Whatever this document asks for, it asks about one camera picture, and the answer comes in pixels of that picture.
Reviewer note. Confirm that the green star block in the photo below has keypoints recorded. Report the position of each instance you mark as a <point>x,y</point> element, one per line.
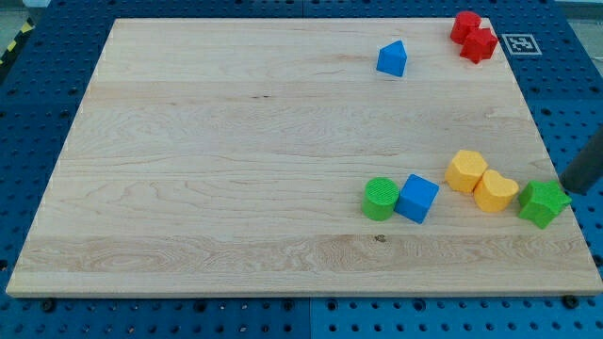
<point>541,202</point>

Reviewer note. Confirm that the blue cube block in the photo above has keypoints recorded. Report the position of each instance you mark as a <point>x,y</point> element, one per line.
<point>416,198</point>

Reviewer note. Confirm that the red star block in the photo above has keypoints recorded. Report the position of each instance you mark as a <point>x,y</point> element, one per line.
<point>479,45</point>

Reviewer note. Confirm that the green cylinder block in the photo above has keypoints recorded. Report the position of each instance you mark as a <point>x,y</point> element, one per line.
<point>380,197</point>

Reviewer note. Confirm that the wooden board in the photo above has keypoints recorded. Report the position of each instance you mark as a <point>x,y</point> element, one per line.
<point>229,158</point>

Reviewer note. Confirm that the blue triangular prism block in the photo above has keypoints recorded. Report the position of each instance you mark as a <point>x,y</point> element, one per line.
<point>392,59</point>

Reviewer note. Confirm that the yellow hexagon block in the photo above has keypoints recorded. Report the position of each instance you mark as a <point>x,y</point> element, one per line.
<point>465,170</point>

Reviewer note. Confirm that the yellow heart block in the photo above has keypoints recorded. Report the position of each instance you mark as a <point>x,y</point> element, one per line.
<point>494,192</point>

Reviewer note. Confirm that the red cylinder block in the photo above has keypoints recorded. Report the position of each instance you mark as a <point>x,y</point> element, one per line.
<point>465,22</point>

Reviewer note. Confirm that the white fiducial marker tag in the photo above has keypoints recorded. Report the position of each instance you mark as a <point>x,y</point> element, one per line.
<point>520,44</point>

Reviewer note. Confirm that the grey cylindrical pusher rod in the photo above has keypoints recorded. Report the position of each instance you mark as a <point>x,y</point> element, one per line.
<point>586,168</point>

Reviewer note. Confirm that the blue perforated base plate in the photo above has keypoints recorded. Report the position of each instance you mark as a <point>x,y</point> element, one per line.
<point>43,89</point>

